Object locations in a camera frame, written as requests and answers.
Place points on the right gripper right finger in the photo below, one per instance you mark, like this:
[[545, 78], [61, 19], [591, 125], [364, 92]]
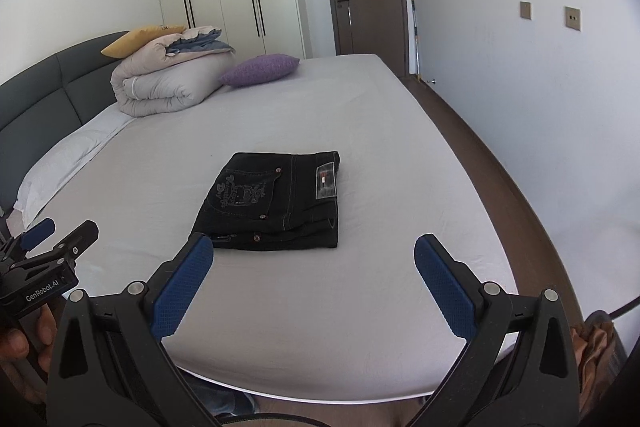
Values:
[[452, 284]]

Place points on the yellow pillow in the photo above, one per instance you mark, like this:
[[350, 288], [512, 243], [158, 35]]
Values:
[[134, 39]]

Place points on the black denim pants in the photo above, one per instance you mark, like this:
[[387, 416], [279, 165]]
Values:
[[273, 202]]

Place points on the brown patterned cloth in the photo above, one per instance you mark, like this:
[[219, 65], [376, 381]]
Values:
[[599, 355]]

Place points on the wall socket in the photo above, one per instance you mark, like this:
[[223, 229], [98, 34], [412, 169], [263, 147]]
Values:
[[573, 18], [526, 10]]

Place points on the folded beige duvet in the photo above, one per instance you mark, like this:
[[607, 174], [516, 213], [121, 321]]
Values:
[[150, 82]]

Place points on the right wall socket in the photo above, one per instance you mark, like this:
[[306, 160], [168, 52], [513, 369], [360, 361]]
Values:
[[573, 18]]

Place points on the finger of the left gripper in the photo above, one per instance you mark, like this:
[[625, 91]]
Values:
[[73, 245], [38, 234]]

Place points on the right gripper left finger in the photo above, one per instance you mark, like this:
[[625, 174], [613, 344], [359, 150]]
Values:
[[175, 283]]

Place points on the folded blue garment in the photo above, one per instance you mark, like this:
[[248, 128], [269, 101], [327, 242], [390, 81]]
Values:
[[199, 40]]

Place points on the left hand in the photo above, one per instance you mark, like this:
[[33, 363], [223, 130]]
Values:
[[15, 348]]

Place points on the grey upholstered headboard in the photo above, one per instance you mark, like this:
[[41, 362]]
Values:
[[47, 102]]

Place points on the purple cushion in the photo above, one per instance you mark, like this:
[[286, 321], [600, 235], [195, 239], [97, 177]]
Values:
[[260, 69]]

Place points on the white pillow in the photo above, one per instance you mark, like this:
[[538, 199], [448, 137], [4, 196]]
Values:
[[64, 160]]

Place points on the left wall socket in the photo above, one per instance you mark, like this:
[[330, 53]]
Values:
[[526, 10]]

